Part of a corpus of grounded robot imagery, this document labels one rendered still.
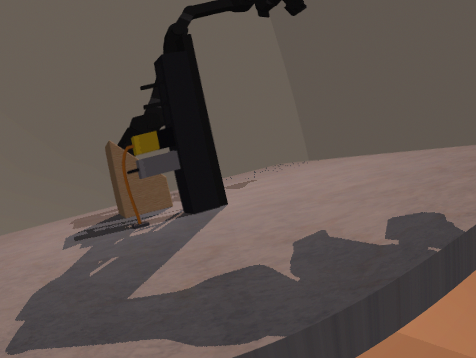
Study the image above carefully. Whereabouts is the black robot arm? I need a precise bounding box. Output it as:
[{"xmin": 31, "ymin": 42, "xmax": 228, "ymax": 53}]
[{"xmin": 117, "ymin": 0, "xmax": 280, "ymax": 150}]

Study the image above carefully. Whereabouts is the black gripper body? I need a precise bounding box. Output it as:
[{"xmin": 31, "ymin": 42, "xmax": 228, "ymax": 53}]
[{"xmin": 273, "ymin": 0, "xmax": 307, "ymax": 16}]

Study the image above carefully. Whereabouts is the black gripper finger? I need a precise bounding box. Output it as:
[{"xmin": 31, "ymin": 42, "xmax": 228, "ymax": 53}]
[{"xmin": 286, "ymin": 0, "xmax": 304, "ymax": 9}]

